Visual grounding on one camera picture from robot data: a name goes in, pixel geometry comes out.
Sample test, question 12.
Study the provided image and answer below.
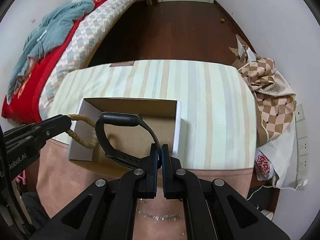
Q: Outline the silver chain necklace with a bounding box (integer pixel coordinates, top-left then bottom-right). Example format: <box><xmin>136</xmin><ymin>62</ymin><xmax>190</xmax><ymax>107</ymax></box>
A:
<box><xmin>135</xmin><ymin>197</ymin><xmax>181</xmax><ymax>221</ymax></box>

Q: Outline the wooden bead bracelet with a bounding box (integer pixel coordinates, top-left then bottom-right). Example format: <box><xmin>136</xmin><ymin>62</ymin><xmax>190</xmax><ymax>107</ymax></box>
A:
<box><xmin>66</xmin><ymin>114</ymin><xmax>99</xmax><ymax>149</ymax></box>

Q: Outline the black smart band watch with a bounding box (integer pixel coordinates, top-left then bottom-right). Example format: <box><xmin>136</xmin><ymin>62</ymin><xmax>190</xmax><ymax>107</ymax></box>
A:
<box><xmin>95</xmin><ymin>112</ymin><xmax>162</xmax><ymax>168</ymax></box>

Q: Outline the pink clothes hanger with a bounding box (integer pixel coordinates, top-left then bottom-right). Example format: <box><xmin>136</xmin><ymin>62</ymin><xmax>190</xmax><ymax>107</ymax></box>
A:
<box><xmin>15</xmin><ymin>170</ymin><xmax>27</xmax><ymax>185</ymax></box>

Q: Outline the red bed blanket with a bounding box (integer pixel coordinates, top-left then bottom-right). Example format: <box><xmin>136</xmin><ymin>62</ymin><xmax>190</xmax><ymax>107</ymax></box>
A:
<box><xmin>1</xmin><ymin>0</ymin><xmax>132</xmax><ymax>124</ymax></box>

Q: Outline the striped and pink tablecloth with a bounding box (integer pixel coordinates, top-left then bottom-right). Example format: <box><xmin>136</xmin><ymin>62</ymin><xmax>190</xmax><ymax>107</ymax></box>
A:
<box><xmin>36</xmin><ymin>59</ymin><xmax>258</xmax><ymax>240</ymax></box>

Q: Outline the white cardboard box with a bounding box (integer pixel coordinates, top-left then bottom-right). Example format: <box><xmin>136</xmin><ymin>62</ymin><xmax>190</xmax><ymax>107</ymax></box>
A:
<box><xmin>67</xmin><ymin>98</ymin><xmax>187</xmax><ymax>168</ymax></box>

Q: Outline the teal fleece blanket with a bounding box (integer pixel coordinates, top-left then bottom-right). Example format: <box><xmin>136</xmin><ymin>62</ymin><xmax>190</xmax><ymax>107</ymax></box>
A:
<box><xmin>6</xmin><ymin>0</ymin><xmax>94</xmax><ymax>103</ymax></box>

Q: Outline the white printed plastic bag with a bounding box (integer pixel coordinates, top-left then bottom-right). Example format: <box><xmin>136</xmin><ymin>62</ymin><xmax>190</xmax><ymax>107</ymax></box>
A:
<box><xmin>254</xmin><ymin>121</ymin><xmax>308</xmax><ymax>191</ymax></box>

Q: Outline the brown checkered cloth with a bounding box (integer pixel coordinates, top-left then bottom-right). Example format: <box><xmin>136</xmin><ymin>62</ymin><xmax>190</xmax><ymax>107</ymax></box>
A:
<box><xmin>238</xmin><ymin>58</ymin><xmax>297</xmax><ymax>146</ymax></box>

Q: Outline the white power strip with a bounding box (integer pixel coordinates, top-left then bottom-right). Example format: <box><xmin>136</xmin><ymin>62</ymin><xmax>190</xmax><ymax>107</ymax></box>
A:
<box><xmin>295</xmin><ymin>103</ymin><xmax>310</xmax><ymax>190</ymax></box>

